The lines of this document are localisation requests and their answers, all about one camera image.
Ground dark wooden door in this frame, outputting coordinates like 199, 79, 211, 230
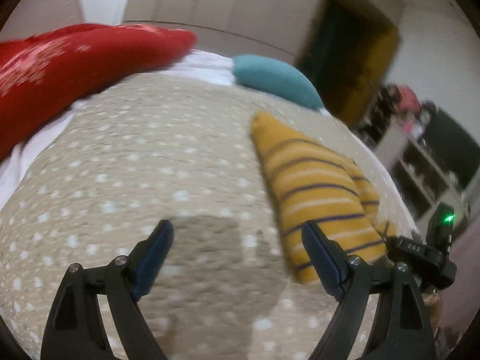
296, 0, 399, 128

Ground white fleece blanket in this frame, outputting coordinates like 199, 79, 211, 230
0, 49, 333, 211

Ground yellow striped knit sweater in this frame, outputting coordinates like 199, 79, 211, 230
250, 111, 396, 284

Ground white open shelf unit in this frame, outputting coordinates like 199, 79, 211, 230
373, 124, 470, 234

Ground white wardrobe doors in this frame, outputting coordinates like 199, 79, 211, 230
124, 0, 320, 63

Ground teal pillow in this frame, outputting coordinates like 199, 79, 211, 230
232, 55, 324, 110

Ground pink clothes pile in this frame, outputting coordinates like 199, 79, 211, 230
395, 85, 422, 115

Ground pink upholstered headboard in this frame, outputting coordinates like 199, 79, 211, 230
1, 0, 85, 41

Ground red patterned duvet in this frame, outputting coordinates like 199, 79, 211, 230
1, 24, 197, 158

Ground beige dotted quilt bedspread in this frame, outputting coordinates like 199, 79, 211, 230
1, 73, 414, 359

